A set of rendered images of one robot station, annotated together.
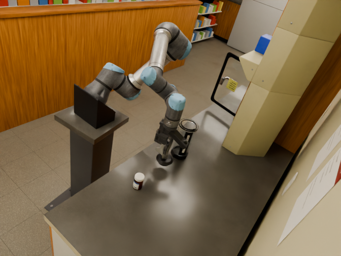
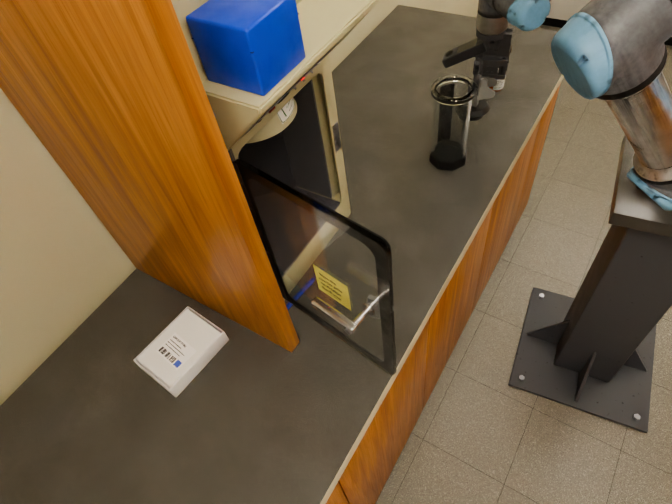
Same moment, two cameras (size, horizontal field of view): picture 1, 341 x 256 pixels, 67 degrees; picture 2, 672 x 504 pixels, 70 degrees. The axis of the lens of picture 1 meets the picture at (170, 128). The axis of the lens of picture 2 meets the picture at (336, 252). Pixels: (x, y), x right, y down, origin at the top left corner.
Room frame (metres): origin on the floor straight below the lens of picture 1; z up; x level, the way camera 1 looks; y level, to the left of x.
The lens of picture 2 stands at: (2.18, -0.22, 1.87)
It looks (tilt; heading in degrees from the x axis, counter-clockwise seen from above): 52 degrees down; 192
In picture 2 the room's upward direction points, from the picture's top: 11 degrees counter-clockwise
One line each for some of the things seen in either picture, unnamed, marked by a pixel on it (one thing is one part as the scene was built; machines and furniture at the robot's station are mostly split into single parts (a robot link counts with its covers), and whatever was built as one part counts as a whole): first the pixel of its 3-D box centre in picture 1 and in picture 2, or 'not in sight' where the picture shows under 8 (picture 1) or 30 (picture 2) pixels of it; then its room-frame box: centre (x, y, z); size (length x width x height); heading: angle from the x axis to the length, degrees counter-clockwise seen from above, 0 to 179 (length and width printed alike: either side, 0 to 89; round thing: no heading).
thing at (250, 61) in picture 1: (256, 63); (299, 68); (1.51, -0.37, 1.46); 0.32 x 0.11 x 0.10; 152
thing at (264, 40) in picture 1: (268, 45); (249, 38); (1.58, -0.42, 1.56); 0.10 x 0.10 x 0.09; 62
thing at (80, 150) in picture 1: (90, 168); (622, 291); (1.27, 0.49, 0.45); 0.48 x 0.48 x 0.90; 69
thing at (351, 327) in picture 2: not in sight; (341, 308); (1.78, -0.32, 1.20); 0.10 x 0.05 x 0.03; 53
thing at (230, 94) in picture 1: (235, 87); (321, 277); (1.71, -0.36, 1.19); 0.30 x 0.01 x 0.40; 53
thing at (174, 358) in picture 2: not in sight; (182, 349); (1.74, -0.70, 0.96); 0.16 x 0.12 x 0.04; 147
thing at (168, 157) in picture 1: (165, 157); (473, 104); (1.00, -0.02, 1.01); 0.09 x 0.09 x 0.07
